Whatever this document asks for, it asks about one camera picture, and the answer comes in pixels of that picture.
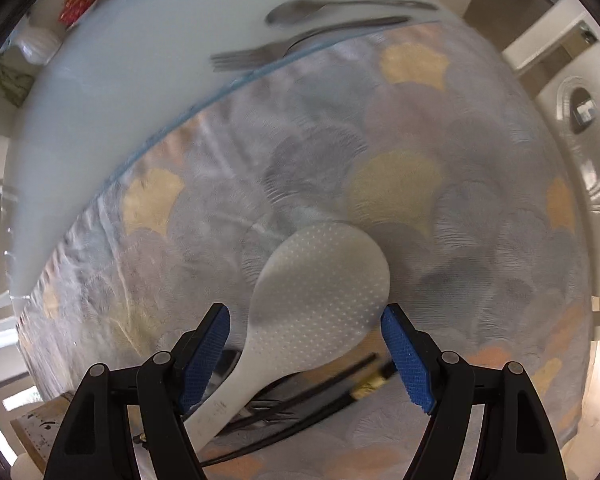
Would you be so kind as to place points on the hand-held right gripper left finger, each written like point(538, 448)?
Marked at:
point(205, 360)

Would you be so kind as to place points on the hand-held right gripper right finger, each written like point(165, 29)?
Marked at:
point(410, 365)

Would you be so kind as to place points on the white dotted rice paddle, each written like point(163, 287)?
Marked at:
point(320, 290)

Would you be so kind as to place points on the ginkgo leaf patterned table mat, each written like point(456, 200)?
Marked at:
point(430, 210)

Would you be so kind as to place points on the metal fork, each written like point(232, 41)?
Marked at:
point(260, 53)

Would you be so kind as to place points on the white ribbed vase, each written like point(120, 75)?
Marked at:
point(40, 45)

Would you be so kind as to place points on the red lidded tea cup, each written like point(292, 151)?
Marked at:
point(75, 7)

